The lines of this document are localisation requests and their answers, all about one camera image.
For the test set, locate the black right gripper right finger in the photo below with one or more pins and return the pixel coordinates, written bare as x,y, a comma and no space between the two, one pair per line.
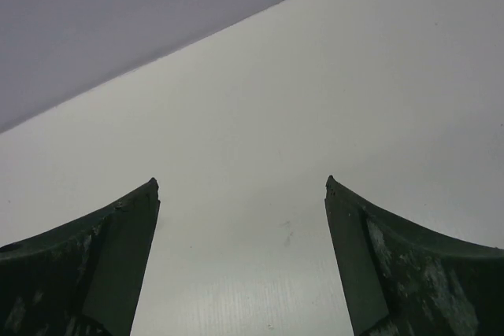
400,278

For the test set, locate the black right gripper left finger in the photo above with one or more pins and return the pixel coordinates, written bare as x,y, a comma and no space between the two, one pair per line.
83,277

